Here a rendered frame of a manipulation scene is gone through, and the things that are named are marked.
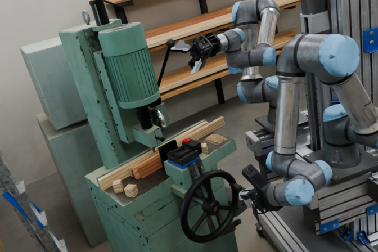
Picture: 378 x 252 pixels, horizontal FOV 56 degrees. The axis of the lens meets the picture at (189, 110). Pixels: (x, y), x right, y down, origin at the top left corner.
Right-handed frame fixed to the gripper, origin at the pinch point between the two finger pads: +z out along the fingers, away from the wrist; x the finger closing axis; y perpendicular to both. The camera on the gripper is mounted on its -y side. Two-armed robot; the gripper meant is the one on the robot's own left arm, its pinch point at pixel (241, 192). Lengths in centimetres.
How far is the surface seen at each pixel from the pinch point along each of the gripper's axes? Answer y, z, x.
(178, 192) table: -11.1, 12.6, -18.0
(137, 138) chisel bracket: -38, 30, -17
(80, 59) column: -79, 26, -24
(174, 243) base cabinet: 8.5, 29.8, -24.5
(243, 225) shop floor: 43, 99, 41
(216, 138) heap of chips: -21.5, 22.9, 14.3
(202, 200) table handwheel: -4.1, 8.2, -12.6
